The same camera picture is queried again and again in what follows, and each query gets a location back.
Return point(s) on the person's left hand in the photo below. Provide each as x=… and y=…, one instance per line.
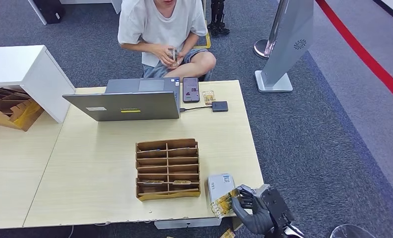
x=181, y=58

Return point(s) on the person's right hand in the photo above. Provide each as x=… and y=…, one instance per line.
x=163, y=54

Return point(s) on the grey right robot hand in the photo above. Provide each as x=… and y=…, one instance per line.
x=254, y=216

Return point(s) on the black smartphone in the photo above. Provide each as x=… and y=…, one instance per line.
x=191, y=89

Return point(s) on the yellow hotel card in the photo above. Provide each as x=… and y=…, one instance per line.
x=222, y=203

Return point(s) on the person's left forearm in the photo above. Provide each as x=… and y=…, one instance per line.
x=190, y=42

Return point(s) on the person's right forearm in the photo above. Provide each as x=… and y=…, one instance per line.
x=137, y=47

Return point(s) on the yellow card scrap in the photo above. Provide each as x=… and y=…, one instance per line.
x=228, y=234

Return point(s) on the person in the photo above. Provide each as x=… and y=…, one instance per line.
x=160, y=23

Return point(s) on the white card reader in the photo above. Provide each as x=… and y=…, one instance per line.
x=219, y=184

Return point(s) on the small yellow card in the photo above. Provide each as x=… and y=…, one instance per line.
x=209, y=98

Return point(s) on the wooden card organizer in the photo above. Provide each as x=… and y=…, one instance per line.
x=157, y=164

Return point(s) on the yellow floor tape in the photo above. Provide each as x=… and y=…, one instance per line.
x=208, y=41

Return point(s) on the black stand feet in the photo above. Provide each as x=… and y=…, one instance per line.
x=219, y=23

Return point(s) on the black square usb device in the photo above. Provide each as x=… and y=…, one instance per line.
x=220, y=106

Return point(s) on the grey laptop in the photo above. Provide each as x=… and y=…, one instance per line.
x=124, y=106

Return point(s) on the long white box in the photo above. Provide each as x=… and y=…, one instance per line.
x=186, y=223

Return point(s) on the clear round dome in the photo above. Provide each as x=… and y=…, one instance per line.
x=351, y=232

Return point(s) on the silver kiosk stand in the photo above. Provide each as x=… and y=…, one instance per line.
x=288, y=39

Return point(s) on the black box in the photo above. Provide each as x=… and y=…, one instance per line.
x=50, y=10

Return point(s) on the white desk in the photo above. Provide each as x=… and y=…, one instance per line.
x=38, y=13

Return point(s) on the white cabinet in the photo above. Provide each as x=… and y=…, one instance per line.
x=22, y=65

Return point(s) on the red floor stripe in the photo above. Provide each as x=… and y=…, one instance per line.
x=365, y=57

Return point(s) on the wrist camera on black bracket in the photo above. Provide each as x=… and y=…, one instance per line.
x=277, y=205

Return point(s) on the chrome stanchion post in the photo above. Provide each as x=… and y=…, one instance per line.
x=261, y=49

